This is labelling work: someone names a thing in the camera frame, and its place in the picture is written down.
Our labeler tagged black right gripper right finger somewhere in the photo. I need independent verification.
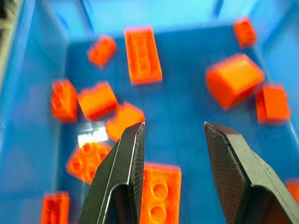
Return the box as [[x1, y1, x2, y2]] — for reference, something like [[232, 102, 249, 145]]
[[203, 121, 299, 224]]

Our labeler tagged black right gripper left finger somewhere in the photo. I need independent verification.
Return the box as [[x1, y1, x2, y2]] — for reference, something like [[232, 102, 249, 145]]
[[78, 122, 146, 224]]

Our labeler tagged blue plastic bin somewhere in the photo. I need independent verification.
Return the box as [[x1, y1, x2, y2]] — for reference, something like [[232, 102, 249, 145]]
[[0, 0, 299, 224]]

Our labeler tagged orange four-stud brick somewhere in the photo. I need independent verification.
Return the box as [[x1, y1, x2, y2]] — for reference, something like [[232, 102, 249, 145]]
[[65, 141, 113, 185]]

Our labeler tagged long orange studded brick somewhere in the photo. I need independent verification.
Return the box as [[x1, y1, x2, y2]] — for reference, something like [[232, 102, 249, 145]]
[[139, 162, 182, 224], [124, 26, 163, 85]]

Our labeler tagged orange square brick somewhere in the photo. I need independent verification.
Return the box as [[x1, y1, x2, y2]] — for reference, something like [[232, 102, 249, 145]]
[[254, 84, 292, 125]]

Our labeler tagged large orange rounded block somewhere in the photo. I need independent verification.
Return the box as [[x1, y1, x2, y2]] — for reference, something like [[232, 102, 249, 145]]
[[205, 53, 265, 111]]

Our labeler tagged small orange brick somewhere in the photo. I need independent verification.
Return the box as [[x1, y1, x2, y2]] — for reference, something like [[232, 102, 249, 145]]
[[233, 16, 258, 49], [87, 35, 117, 69]]

